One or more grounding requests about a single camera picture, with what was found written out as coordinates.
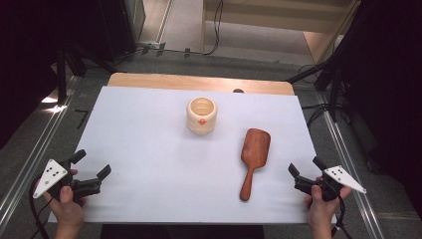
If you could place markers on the person's right hand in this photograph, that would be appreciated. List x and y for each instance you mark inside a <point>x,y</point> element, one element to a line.
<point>320,210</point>

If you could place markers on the white board sheet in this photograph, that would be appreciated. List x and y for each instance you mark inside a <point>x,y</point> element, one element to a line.
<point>149,149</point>

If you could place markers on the brown wooden scoop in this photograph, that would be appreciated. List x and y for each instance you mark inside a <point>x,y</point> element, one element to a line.
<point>255,149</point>

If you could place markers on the person's left hand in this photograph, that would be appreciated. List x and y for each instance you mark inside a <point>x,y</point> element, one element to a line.
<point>68,209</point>

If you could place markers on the person's dark clothing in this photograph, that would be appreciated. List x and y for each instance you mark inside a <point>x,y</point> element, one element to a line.
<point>182,232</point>

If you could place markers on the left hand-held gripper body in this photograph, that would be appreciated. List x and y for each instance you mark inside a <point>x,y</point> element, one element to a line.
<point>49,177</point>

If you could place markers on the black metal stand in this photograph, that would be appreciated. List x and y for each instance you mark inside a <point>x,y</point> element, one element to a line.
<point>61,73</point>
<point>333,86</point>

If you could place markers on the cream cup with orange mark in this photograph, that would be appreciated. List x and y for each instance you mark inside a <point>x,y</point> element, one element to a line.
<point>199,127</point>

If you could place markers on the aluminium floor rail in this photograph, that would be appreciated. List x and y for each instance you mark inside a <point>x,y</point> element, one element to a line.
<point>348,166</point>
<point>36,156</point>

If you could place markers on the black cabinet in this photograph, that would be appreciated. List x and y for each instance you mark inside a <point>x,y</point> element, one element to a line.
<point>116,30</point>

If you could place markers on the light wooden shelf unit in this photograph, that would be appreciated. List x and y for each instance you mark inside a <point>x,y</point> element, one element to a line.
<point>265,16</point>

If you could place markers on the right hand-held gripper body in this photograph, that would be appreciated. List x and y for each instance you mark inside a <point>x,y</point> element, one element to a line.
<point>345,179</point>

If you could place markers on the dark curtain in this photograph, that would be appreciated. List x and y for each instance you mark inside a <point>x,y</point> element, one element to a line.
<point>23,66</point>
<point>391,83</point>

